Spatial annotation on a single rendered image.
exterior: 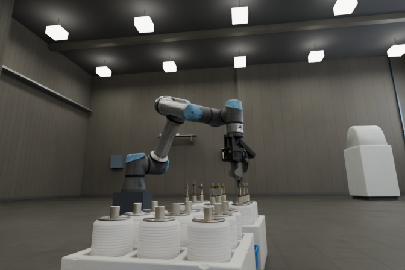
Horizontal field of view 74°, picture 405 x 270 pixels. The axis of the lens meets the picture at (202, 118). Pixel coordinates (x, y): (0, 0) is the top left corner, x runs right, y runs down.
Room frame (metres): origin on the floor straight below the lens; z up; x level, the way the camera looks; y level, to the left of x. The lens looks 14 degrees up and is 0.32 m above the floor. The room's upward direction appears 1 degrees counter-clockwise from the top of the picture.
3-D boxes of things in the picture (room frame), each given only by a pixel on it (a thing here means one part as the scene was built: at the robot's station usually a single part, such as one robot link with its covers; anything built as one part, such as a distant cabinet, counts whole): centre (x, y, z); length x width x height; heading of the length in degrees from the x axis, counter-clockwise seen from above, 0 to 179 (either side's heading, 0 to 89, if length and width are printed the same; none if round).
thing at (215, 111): (1.23, -0.07, 0.64); 0.11 x 0.11 x 0.08; 37
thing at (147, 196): (1.68, 0.42, 0.15); 0.18 x 0.18 x 0.30; 82
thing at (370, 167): (6.40, -3.88, 0.85); 0.83 x 0.74 x 1.70; 175
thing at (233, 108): (1.16, -0.14, 0.64); 0.09 x 0.08 x 0.11; 37
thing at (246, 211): (1.17, -0.15, 0.16); 0.10 x 0.10 x 0.18
